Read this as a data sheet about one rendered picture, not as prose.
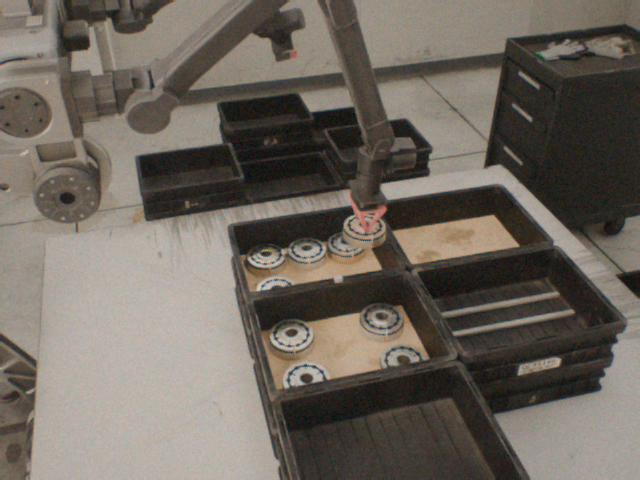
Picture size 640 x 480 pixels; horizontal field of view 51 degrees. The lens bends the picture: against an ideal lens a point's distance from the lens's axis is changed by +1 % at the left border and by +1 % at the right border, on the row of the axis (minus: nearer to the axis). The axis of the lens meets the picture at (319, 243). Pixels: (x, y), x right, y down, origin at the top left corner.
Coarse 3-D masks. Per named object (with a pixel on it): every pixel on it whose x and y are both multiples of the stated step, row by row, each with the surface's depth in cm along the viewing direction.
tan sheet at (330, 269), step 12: (372, 252) 181; (288, 264) 177; (324, 264) 177; (336, 264) 177; (348, 264) 177; (360, 264) 177; (372, 264) 177; (252, 276) 173; (276, 276) 173; (288, 276) 173; (300, 276) 173; (312, 276) 173; (324, 276) 173; (252, 288) 169
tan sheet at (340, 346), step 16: (320, 320) 160; (336, 320) 160; (352, 320) 160; (320, 336) 156; (336, 336) 156; (352, 336) 156; (400, 336) 156; (416, 336) 156; (320, 352) 152; (336, 352) 152; (352, 352) 152; (368, 352) 152; (272, 368) 148; (288, 368) 148; (336, 368) 148; (352, 368) 148; (368, 368) 148
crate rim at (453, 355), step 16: (400, 272) 159; (304, 288) 154; (320, 288) 154; (416, 288) 154; (256, 320) 146; (432, 320) 146; (256, 336) 142; (448, 352) 139; (384, 368) 135; (400, 368) 135; (272, 384) 131; (320, 384) 131; (272, 400) 131
